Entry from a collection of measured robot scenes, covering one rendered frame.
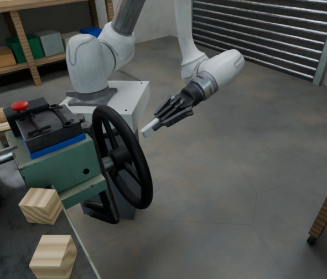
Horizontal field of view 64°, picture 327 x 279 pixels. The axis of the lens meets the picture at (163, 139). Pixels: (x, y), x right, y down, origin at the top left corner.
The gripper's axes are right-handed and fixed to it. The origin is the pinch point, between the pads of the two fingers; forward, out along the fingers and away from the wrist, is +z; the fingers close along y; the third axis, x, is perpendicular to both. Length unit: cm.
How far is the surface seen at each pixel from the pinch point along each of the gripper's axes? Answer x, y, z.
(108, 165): -11.3, 12.9, 17.8
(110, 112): -22.9, 11.8, 9.8
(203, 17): 121, -237, -212
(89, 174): -19.6, 20.1, 21.7
